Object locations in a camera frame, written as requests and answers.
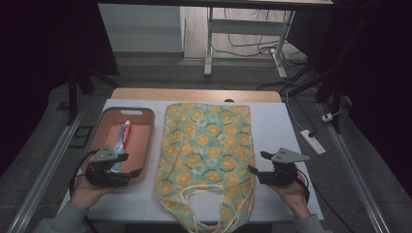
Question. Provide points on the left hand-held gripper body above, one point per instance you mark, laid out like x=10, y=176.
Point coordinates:
x=103, y=173

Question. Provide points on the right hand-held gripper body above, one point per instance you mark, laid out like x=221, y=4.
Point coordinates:
x=281, y=174

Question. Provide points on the toothpaste tube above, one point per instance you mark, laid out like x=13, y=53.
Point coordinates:
x=123, y=136

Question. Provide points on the pink plastic basket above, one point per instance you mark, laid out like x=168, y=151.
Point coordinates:
x=139, y=139

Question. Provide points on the orange print tote bag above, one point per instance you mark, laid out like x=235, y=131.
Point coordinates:
x=207, y=142

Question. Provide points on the person's left hand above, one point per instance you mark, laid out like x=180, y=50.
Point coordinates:
x=85, y=194

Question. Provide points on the person's right hand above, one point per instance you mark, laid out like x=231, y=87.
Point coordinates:
x=296, y=199

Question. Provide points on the white table cover sheet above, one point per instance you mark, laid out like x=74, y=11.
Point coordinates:
x=275, y=123

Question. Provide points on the white power strip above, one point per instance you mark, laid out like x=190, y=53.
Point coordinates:
x=312, y=141

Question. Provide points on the small white adapter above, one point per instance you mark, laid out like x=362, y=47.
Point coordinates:
x=327, y=117

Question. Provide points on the black stand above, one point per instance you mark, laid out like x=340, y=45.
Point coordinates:
x=73, y=97
x=336, y=97

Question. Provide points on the black floor frame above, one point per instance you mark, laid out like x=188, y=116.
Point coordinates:
x=75, y=137

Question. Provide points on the metal floor rail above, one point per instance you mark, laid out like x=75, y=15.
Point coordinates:
x=356, y=174
x=48, y=168

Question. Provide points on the white desk frame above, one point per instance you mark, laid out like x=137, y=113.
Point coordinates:
x=246, y=26

